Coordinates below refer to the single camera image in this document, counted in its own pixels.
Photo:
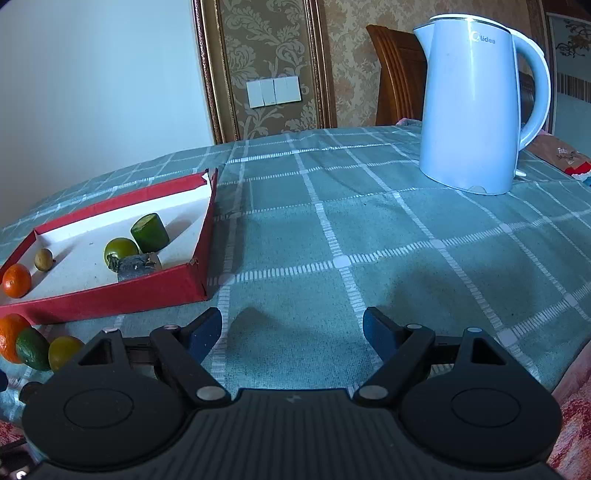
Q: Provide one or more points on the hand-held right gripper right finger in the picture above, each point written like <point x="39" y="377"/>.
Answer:
<point x="378" y="328"/>

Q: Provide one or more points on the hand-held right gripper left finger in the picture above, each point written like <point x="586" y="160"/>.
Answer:
<point x="207" y="330"/>

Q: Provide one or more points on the dark sugarcane piece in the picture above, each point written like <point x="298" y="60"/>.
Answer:
<point x="136" y="268"/>

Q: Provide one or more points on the green cucumber piece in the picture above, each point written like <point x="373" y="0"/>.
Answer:
<point x="150" y="233"/>

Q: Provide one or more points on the green tomato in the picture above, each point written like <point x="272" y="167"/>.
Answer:
<point x="121" y="248"/>
<point x="64" y="351"/>

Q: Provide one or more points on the red cardboard box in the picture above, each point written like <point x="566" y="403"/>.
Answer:
<point x="83" y="267"/>

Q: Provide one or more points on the dark green cucumber end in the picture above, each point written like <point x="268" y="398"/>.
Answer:
<point x="32" y="348"/>

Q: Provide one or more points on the brown kiwi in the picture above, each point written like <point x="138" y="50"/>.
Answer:
<point x="44" y="259"/>

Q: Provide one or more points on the orange tangerine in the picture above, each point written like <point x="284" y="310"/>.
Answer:
<point x="10" y="337"/>
<point x="16" y="280"/>

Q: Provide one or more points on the teal checkered tablecloth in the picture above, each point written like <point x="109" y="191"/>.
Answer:
<point x="369" y="230"/>

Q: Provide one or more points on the small pink cloth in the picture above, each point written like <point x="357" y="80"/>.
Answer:
<point x="407" y="122"/>

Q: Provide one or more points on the red patterned cloth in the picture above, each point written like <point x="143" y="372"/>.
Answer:
<point x="575" y="415"/>

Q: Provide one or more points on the white electric kettle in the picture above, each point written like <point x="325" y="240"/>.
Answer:
<point x="466" y="115"/>

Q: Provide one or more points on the brown packet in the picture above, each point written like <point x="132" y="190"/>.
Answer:
<point x="561" y="157"/>

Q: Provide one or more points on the wooden chair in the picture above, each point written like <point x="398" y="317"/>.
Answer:
<point x="397" y="74"/>

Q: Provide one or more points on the white wall switch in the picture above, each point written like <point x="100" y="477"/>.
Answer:
<point x="274" y="91"/>

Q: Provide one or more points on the gold ornate wall frame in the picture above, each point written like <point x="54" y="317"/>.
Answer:
<point x="268" y="46"/>

